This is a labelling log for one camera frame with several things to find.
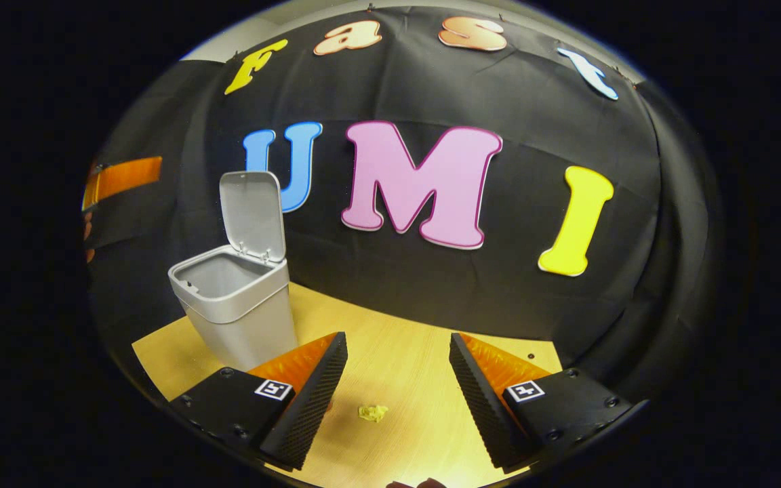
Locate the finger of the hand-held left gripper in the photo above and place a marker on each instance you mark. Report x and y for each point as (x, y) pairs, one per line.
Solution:
(129, 177)

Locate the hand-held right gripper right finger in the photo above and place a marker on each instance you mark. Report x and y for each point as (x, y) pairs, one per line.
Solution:
(489, 407)

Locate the white desktop garbage bin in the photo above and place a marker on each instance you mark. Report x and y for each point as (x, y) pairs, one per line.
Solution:
(241, 318)

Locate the wooden desktop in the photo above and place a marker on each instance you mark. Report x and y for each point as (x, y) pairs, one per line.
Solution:
(397, 359)

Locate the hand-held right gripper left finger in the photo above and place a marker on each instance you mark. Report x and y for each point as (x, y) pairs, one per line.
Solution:
(309, 407)

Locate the black backdrop cloth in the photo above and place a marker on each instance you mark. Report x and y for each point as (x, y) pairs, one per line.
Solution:
(533, 135)

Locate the yellow paper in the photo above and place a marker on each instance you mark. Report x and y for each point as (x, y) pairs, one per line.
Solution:
(373, 413)

